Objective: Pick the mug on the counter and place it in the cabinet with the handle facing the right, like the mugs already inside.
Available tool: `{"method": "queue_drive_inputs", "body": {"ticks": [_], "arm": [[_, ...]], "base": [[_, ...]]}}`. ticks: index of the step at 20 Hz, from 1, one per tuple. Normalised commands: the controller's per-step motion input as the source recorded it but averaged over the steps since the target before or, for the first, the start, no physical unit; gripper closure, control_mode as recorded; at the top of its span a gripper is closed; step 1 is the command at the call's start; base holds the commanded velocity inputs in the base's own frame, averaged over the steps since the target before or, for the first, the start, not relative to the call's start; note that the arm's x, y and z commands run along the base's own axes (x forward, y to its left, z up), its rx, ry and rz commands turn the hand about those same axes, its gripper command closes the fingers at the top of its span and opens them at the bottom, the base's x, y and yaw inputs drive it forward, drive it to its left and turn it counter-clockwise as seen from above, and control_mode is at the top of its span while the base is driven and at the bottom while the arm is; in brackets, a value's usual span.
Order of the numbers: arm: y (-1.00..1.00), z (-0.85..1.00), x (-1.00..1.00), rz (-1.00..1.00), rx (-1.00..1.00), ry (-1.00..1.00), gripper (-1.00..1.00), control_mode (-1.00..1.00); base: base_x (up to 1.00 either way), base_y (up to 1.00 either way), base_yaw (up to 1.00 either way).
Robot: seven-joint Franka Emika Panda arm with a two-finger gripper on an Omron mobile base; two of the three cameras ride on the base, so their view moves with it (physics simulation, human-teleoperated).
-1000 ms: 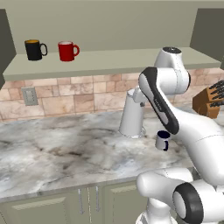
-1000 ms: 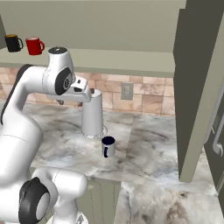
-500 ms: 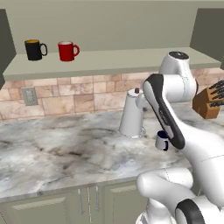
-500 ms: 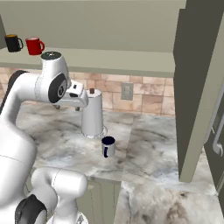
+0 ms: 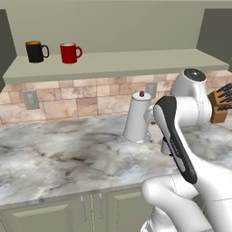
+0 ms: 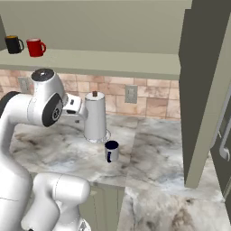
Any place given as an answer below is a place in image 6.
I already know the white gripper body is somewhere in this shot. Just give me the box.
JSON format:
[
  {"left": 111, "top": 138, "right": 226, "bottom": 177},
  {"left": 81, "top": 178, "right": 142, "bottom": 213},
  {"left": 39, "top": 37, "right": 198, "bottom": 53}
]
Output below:
[{"left": 78, "top": 101, "right": 89, "bottom": 121}]

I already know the olive base cabinet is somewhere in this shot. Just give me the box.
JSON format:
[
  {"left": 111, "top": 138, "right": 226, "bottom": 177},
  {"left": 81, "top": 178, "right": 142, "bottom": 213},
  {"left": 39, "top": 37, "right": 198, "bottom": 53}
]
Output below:
[{"left": 79, "top": 181, "right": 126, "bottom": 231}]

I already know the red mug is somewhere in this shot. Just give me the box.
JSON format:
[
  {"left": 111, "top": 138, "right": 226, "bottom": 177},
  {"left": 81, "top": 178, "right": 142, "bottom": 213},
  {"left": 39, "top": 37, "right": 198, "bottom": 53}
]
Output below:
[{"left": 25, "top": 37, "right": 47, "bottom": 59}]

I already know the grey fridge handle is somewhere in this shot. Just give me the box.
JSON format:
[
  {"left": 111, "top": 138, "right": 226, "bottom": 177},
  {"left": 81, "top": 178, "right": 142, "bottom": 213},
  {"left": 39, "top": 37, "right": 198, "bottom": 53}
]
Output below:
[
  {"left": 210, "top": 85, "right": 231, "bottom": 149},
  {"left": 217, "top": 118, "right": 231, "bottom": 162}
]

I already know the dark fridge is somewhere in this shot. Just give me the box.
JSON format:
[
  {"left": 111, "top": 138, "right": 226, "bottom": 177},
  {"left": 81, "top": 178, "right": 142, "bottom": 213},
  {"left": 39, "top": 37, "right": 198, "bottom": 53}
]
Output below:
[{"left": 209, "top": 87, "right": 231, "bottom": 201}]

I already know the olive open wall cabinet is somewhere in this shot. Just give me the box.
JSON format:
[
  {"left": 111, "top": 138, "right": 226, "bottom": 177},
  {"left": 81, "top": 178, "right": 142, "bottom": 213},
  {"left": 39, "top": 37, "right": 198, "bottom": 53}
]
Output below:
[{"left": 0, "top": 0, "right": 194, "bottom": 81}]

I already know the grey mug with blue handle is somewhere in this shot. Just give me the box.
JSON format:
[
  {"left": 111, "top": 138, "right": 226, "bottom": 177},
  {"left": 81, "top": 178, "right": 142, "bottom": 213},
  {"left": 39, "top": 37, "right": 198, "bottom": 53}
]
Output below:
[{"left": 104, "top": 140, "right": 120, "bottom": 163}]

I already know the grey wall socket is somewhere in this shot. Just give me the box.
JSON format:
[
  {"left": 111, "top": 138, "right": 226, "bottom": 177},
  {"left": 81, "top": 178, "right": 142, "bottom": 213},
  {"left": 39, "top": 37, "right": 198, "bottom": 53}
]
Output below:
[
  {"left": 16, "top": 76, "right": 32, "bottom": 95},
  {"left": 124, "top": 84, "right": 139, "bottom": 105}
]

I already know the black mug with yellow inside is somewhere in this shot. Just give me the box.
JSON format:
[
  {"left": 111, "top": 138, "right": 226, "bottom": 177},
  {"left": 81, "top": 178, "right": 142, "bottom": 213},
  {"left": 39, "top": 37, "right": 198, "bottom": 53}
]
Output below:
[{"left": 5, "top": 34, "right": 25, "bottom": 55}]

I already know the olive cabinet door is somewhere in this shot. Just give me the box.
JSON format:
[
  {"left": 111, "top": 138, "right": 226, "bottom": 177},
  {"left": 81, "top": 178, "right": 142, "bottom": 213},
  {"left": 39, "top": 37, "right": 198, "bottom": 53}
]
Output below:
[{"left": 178, "top": 0, "right": 231, "bottom": 189}]

